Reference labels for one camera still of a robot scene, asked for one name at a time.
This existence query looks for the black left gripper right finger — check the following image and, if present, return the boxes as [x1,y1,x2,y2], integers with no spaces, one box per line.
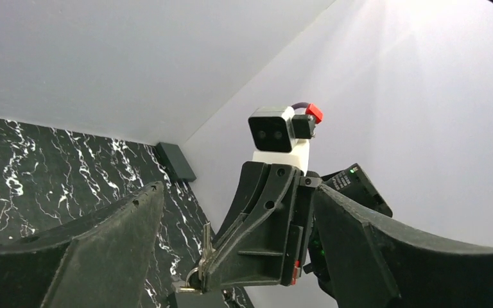
[313,185,493,307]

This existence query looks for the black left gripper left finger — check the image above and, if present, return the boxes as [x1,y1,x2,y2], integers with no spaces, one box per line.
[0,182,164,307]

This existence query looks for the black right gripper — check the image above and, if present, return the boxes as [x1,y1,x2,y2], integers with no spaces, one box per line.
[199,162,393,297]

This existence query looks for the small silver keys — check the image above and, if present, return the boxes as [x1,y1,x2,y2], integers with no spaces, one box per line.
[173,222,216,294]

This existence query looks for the black box in corner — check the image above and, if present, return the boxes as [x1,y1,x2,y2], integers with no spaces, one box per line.
[155,142,197,182]

